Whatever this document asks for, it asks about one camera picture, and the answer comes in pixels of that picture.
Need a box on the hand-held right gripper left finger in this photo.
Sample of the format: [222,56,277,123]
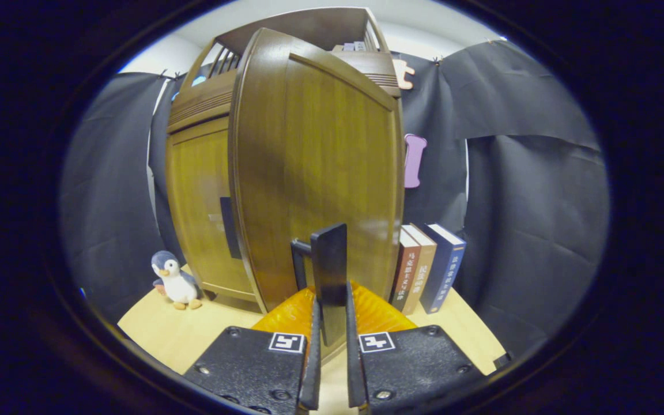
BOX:
[183,285,322,414]

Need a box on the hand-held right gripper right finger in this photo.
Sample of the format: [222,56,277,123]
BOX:
[345,281,485,414]

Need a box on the wooden cabinet door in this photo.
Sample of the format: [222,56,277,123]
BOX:
[166,115,258,303]
[228,28,406,364]

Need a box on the wooden double-door shoe cabinet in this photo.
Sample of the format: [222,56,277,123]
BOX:
[165,7,403,315]

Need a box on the tan hardcover book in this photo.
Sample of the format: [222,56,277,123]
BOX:
[401,224,437,316]

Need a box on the navy hardcover book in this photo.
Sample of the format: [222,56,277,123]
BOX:
[420,223,467,315]

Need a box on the penguin plush toy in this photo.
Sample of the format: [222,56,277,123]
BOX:
[150,250,203,311]

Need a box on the black backdrop cloth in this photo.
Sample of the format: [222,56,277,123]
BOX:
[60,39,609,358]

